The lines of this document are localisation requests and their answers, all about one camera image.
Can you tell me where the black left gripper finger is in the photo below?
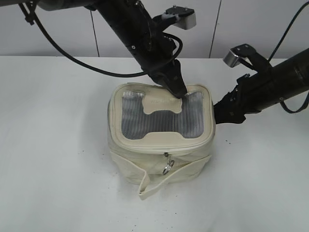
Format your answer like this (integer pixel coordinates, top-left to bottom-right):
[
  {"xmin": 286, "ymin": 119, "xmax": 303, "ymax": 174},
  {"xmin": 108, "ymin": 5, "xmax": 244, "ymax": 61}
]
[{"xmin": 159, "ymin": 60, "xmax": 187, "ymax": 99}]

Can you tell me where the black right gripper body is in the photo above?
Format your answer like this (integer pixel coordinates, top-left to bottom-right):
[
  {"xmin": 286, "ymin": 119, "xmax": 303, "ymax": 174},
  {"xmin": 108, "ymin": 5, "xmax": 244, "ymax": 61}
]
[{"xmin": 214, "ymin": 72, "xmax": 270, "ymax": 125}]

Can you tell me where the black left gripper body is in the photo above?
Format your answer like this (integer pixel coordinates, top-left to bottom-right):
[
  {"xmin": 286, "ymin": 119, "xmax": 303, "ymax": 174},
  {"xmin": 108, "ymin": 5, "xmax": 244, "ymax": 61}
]
[{"xmin": 135, "ymin": 33, "xmax": 181, "ymax": 86}]

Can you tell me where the cream zippered bag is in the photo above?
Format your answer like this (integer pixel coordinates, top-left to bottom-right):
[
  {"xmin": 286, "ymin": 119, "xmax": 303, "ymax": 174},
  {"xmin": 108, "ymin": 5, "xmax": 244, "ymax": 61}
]
[{"xmin": 108, "ymin": 83, "xmax": 216, "ymax": 200}]

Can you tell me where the silver zipper pull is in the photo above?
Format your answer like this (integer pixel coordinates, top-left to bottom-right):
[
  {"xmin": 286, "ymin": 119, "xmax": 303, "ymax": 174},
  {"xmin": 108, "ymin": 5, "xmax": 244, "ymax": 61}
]
[{"xmin": 162, "ymin": 152, "xmax": 175, "ymax": 175}]

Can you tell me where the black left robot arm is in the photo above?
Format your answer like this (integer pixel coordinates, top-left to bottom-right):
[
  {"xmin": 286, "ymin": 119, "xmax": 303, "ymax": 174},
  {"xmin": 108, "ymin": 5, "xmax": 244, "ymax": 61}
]
[{"xmin": 0, "ymin": 0, "xmax": 187, "ymax": 99}]

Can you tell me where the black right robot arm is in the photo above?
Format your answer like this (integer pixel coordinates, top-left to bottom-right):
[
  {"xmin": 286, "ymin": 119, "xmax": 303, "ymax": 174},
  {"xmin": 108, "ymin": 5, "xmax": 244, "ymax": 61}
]
[{"xmin": 214, "ymin": 49, "xmax": 309, "ymax": 124}]

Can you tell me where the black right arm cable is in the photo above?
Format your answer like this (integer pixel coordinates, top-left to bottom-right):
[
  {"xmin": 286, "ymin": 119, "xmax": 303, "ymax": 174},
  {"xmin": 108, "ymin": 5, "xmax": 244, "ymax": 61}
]
[{"xmin": 267, "ymin": 0, "xmax": 309, "ymax": 114}]

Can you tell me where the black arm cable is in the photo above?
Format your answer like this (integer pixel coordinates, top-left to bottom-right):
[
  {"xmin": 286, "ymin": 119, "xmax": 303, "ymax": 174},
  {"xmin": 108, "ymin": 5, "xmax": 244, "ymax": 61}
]
[
  {"xmin": 267, "ymin": 0, "xmax": 309, "ymax": 114},
  {"xmin": 18, "ymin": 2, "xmax": 184, "ymax": 78}
]

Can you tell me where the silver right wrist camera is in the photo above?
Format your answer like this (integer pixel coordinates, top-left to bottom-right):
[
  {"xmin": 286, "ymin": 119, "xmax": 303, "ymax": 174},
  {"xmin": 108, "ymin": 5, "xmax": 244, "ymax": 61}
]
[{"xmin": 223, "ymin": 43, "xmax": 271, "ymax": 71}]

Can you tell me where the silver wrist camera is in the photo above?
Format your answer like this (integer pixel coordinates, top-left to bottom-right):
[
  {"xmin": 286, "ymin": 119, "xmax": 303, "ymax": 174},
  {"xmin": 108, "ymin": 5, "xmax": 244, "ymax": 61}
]
[
  {"xmin": 153, "ymin": 6, "xmax": 197, "ymax": 31},
  {"xmin": 223, "ymin": 43, "xmax": 271, "ymax": 71}
]

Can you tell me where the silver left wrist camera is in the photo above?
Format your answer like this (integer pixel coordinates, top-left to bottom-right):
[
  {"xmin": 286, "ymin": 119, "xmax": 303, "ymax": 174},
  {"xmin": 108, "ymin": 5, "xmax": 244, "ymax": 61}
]
[{"xmin": 153, "ymin": 6, "xmax": 197, "ymax": 31}]

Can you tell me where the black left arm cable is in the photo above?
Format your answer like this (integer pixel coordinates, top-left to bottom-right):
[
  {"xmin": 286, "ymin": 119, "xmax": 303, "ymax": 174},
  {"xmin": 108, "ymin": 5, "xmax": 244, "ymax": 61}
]
[{"xmin": 18, "ymin": 2, "xmax": 184, "ymax": 78}]

